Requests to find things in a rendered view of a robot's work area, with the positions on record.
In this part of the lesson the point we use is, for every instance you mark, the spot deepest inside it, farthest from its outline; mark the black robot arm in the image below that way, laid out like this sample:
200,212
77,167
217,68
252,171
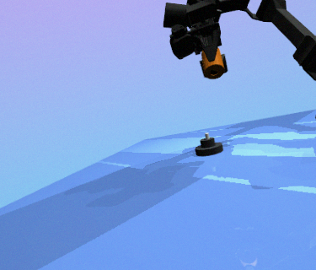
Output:
274,11

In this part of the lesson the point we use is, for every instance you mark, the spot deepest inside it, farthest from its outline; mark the grey round pedestal with silver shaft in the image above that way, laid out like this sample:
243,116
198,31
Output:
208,147

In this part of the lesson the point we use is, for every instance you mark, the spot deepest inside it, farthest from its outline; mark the orange knob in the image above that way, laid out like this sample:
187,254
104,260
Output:
214,69

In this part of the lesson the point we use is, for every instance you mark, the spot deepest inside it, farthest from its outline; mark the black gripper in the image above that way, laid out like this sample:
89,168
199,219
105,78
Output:
203,17

